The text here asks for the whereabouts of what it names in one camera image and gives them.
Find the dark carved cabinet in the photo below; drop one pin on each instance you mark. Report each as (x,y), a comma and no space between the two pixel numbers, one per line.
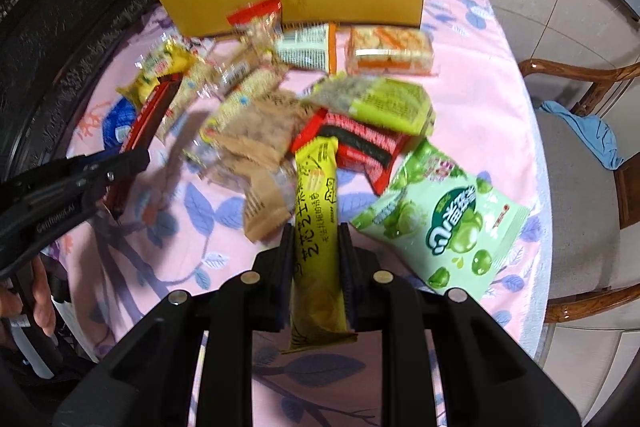
(60,32)

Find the long yellow snack bar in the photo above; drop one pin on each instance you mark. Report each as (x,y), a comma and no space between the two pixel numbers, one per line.
(315,207)

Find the green seed snack packet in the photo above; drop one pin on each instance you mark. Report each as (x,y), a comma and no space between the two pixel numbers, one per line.
(390,104)

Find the red black snack packet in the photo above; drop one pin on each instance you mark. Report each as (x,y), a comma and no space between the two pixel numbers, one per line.
(365,147)

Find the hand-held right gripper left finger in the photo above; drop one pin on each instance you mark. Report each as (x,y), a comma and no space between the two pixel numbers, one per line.
(286,262)

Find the blue round snack packet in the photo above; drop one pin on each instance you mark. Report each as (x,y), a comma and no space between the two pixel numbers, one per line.
(117,124)

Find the green white snack packet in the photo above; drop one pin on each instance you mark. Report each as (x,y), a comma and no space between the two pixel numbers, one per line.
(305,47)

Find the brown paper snack packet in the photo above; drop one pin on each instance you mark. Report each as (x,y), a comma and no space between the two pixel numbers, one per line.
(265,202)
(260,132)

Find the red-topped clear snack packet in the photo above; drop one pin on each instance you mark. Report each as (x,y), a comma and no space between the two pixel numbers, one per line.
(257,19)

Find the orange cracker packet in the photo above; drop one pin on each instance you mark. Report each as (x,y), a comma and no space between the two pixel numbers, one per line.
(390,49)

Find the wooden chair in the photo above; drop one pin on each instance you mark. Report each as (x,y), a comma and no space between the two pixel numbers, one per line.
(575,167)

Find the long red snack packet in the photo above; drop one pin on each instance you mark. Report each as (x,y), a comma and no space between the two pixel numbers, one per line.
(147,122)

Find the yellow snack packet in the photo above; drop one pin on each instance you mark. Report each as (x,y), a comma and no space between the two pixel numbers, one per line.
(155,69)

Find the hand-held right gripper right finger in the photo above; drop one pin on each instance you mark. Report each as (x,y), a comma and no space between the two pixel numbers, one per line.
(346,262)

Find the person's left hand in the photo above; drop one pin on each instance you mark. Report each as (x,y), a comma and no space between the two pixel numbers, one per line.
(44,302)

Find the pink floral tablecloth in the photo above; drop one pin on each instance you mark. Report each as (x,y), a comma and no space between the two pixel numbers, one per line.
(150,257)

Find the green candy bag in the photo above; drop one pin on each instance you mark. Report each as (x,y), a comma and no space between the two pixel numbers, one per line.
(450,227)

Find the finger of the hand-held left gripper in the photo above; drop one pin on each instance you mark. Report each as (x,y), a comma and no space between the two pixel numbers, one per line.
(80,199)
(115,163)

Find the clear biscuit packet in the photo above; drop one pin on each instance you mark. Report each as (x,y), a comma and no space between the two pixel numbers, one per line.
(192,92)
(250,92)

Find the blue cloth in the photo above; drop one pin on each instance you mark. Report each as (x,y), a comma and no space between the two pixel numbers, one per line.
(590,132)

